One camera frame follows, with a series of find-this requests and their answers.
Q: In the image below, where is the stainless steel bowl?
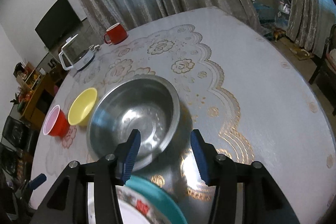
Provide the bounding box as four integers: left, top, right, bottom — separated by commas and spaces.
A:
87, 75, 180, 170

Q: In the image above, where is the white plate with blue pattern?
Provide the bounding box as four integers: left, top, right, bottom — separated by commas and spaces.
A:
88, 181, 172, 224

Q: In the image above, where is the turquoise plastic plate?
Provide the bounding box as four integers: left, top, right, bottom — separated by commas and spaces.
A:
126, 176, 187, 224

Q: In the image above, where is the black chair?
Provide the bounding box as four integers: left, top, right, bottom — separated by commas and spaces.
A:
2, 116, 34, 152

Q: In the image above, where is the red plastic bowl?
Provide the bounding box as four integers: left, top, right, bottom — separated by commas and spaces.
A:
42, 105, 70, 138

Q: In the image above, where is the yellow plastic bowl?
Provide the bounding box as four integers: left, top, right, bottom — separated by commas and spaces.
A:
68, 88, 97, 126

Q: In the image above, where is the wooden sideboard cabinet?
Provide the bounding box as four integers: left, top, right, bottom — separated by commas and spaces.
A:
14, 63, 55, 129

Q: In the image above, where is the white electric kettle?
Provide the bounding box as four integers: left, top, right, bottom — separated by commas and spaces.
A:
59, 34, 95, 71

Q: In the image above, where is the red mug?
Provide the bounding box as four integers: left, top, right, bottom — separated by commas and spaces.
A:
104, 23, 128, 45

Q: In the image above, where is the black wall television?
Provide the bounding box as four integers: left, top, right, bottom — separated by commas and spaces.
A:
35, 0, 81, 50

